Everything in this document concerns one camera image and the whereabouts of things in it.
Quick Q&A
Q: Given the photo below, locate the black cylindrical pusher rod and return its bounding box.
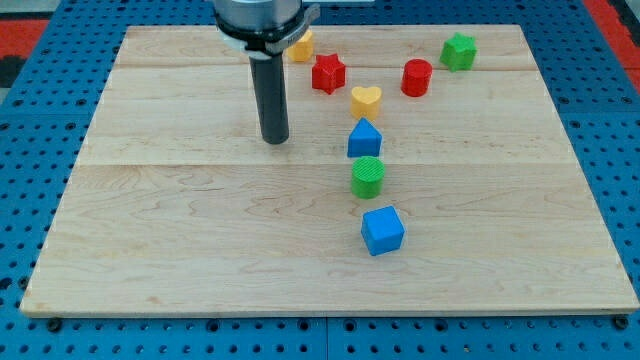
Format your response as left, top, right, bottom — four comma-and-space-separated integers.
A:
250, 54, 289, 145

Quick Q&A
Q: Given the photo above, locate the yellow heart block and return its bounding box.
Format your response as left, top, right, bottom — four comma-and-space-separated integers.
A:
350, 86, 383, 120

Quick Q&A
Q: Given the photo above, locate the yellow block behind arm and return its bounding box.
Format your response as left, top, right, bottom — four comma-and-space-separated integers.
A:
286, 30, 314, 62

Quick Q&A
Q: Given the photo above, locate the red star block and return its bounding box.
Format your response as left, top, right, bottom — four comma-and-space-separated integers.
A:
312, 53, 346, 95

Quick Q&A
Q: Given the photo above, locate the blue triangle block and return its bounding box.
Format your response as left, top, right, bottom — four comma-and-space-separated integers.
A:
347, 118, 383, 158

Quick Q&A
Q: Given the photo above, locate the green cylinder block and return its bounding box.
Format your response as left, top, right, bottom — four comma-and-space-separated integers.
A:
351, 156, 386, 199

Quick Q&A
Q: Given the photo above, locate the red cylinder block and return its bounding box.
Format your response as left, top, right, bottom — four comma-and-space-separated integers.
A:
401, 59, 433, 97

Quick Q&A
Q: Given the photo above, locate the wooden board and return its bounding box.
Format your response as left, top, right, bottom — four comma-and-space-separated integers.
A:
21, 25, 639, 318

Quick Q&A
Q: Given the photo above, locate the green star block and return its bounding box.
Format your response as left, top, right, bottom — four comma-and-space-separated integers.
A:
439, 32, 477, 72

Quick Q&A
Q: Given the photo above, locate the blue cube block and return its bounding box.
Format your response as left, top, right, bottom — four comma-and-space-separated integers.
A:
361, 206, 405, 256

